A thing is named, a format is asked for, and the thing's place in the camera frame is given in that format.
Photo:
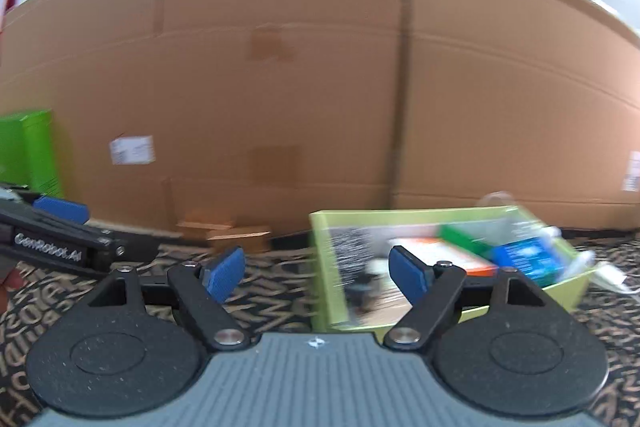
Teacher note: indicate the small cardboard box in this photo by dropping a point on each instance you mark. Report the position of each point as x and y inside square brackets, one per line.
[225, 232]

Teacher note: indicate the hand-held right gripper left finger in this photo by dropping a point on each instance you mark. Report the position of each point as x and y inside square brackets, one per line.
[225, 272]

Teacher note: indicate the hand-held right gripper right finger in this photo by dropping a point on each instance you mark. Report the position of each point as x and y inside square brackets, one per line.
[406, 274]

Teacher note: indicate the orange and white box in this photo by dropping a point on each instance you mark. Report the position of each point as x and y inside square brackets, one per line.
[450, 257]

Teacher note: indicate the clear packet of toothpicks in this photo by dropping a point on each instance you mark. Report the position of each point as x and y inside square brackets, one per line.
[497, 199]

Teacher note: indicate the green packet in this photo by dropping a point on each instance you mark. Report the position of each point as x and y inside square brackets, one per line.
[467, 239]

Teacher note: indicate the white plastic wrapper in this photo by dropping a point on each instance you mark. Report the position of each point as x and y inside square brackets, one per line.
[575, 252]

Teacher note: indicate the large cardboard box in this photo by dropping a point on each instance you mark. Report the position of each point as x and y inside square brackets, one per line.
[300, 82]

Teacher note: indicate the black ribbed object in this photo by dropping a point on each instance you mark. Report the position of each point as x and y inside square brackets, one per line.
[362, 292]

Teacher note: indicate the white plastic packet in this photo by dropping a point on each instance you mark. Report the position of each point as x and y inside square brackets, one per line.
[617, 277]

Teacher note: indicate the lime green box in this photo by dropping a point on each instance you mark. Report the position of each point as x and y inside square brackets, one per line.
[327, 267]

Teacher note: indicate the blue and orange box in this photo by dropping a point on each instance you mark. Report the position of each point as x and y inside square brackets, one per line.
[530, 259]

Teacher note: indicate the bright green box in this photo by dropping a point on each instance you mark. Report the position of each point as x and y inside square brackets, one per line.
[27, 152]

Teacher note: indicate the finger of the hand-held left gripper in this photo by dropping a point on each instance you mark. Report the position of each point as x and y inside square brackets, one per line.
[62, 209]

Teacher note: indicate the person's left hand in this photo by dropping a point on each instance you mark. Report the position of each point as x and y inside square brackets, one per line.
[9, 282]

